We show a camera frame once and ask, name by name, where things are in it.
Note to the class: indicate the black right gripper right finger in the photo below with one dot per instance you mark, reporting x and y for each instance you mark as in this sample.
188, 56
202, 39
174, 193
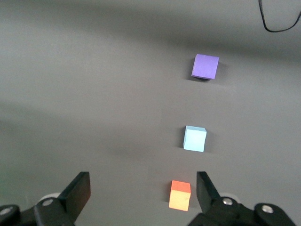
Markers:
208, 195

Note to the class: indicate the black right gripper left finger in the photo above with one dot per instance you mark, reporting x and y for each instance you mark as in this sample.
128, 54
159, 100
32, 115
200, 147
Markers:
75, 195

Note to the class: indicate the light blue foam block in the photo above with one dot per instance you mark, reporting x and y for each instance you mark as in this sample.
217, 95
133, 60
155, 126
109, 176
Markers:
194, 139

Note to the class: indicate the orange foam block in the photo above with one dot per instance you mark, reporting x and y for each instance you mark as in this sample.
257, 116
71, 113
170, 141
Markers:
179, 197

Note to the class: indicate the purple foam block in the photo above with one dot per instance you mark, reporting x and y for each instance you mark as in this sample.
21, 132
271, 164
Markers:
205, 67

